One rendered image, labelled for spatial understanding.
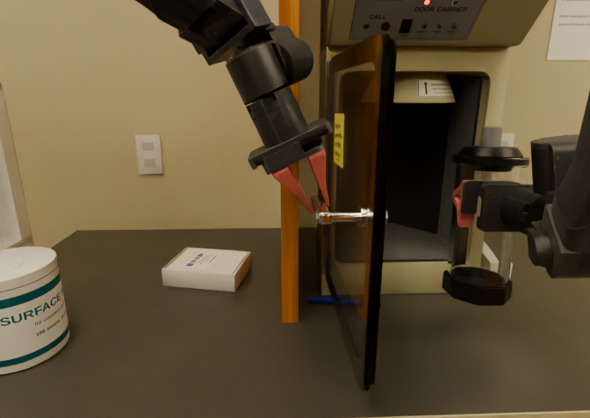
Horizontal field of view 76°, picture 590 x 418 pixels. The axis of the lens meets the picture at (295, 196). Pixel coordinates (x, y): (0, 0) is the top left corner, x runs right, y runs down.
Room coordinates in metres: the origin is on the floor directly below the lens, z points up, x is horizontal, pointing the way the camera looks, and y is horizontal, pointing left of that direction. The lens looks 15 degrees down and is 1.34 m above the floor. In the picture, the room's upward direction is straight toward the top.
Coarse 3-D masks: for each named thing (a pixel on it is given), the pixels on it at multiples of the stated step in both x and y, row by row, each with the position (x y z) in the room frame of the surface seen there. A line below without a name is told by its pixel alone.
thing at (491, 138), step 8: (488, 128) 0.58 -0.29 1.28; (496, 128) 0.57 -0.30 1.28; (488, 136) 0.58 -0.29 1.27; (496, 136) 0.57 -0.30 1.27; (480, 144) 0.59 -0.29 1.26; (488, 144) 0.57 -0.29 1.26; (496, 144) 0.57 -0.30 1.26; (464, 152) 0.58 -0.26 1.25; (472, 152) 0.56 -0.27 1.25; (480, 152) 0.55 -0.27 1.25; (488, 152) 0.55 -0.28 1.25; (496, 152) 0.54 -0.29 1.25; (504, 152) 0.54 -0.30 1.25; (512, 152) 0.54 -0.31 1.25; (520, 152) 0.56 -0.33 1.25
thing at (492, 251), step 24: (456, 168) 0.60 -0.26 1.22; (480, 168) 0.55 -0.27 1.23; (504, 168) 0.54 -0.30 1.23; (456, 216) 0.57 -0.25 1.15; (456, 240) 0.56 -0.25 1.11; (480, 240) 0.53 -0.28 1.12; (504, 240) 0.53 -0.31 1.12; (456, 264) 0.55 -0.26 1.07; (480, 264) 0.53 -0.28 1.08; (504, 264) 0.53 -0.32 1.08
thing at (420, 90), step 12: (420, 72) 0.72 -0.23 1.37; (396, 84) 0.73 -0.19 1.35; (408, 84) 0.72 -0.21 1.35; (420, 84) 0.71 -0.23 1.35; (432, 84) 0.72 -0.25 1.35; (444, 84) 0.73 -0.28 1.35; (396, 96) 0.72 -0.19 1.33; (408, 96) 0.71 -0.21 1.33; (420, 96) 0.71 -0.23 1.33; (432, 96) 0.71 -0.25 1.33; (444, 96) 0.72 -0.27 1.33
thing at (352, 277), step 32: (384, 32) 0.38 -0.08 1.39; (352, 64) 0.49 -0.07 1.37; (384, 64) 0.36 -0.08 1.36; (352, 96) 0.48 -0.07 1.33; (384, 96) 0.36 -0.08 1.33; (352, 128) 0.47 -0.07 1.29; (384, 128) 0.36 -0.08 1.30; (352, 160) 0.47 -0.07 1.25; (384, 160) 0.36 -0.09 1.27; (352, 192) 0.46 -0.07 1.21; (352, 224) 0.45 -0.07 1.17; (352, 256) 0.44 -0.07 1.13; (352, 288) 0.44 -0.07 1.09; (352, 320) 0.43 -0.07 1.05; (352, 352) 0.42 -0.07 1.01
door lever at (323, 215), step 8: (312, 200) 0.47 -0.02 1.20; (320, 200) 0.45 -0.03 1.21; (320, 208) 0.41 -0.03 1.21; (328, 208) 0.42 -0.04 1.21; (360, 208) 0.40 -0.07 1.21; (320, 216) 0.40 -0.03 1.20; (328, 216) 0.40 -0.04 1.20; (336, 216) 0.40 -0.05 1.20; (344, 216) 0.40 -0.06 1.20; (352, 216) 0.40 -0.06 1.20; (360, 216) 0.40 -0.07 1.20; (320, 224) 0.40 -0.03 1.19; (328, 224) 0.40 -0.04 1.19; (360, 224) 0.40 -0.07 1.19
